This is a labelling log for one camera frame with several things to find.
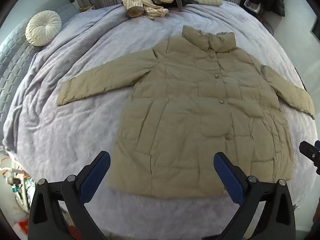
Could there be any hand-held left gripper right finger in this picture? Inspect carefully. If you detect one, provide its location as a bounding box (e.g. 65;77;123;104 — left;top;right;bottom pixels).
214;151;297;240

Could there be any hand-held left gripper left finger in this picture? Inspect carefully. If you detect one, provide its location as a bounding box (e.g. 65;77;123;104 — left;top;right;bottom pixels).
27;151;111;240

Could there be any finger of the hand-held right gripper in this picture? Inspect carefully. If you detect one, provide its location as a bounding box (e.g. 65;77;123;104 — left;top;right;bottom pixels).
299;140;320;175

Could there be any khaki puffer jacket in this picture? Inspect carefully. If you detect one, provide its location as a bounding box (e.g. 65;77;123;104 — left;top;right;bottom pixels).
56;25;315;200

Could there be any dark clothes pile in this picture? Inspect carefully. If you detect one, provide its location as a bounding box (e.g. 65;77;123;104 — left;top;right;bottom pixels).
172;0;195;12

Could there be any lavender fleece blanket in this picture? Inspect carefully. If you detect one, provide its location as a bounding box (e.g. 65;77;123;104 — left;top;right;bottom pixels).
2;0;320;240

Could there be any floor clutter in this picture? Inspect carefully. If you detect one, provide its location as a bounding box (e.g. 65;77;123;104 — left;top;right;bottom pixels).
0;152;34;205

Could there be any grey quilted headboard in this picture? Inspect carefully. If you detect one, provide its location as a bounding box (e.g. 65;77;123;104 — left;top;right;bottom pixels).
0;0;78;130

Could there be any round cream pleated pillow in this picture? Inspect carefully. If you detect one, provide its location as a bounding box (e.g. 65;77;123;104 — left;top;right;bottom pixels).
25;10;62;47

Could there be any cream striped garment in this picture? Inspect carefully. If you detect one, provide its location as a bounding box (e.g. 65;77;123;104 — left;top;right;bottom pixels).
121;0;175;20

